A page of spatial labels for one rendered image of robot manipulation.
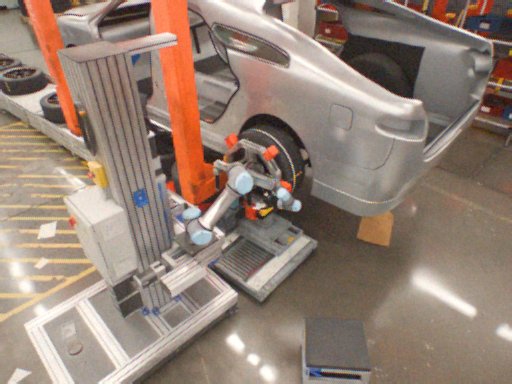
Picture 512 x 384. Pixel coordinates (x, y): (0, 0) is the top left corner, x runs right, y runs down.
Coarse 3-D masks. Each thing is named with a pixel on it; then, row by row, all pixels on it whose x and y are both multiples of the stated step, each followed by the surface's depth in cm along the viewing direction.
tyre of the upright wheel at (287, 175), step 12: (252, 132) 296; (276, 132) 296; (264, 144) 290; (276, 144) 288; (288, 144) 294; (276, 156) 287; (300, 156) 298; (288, 168) 289; (300, 168) 300; (288, 180) 292; (300, 180) 306
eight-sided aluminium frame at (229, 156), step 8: (240, 144) 295; (248, 144) 294; (232, 152) 307; (256, 152) 287; (232, 160) 319; (264, 160) 286; (272, 160) 287; (272, 168) 285; (280, 176) 290; (272, 192) 297; (256, 200) 317
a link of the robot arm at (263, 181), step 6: (234, 162) 229; (228, 168) 227; (246, 168) 235; (252, 174) 239; (258, 174) 243; (258, 180) 243; (264, 180) 246; (270, 180) 250; (276, 180) 258; (264, 186) 249; (270, 186) 250; (276, 186) 253; (282, 186) 254
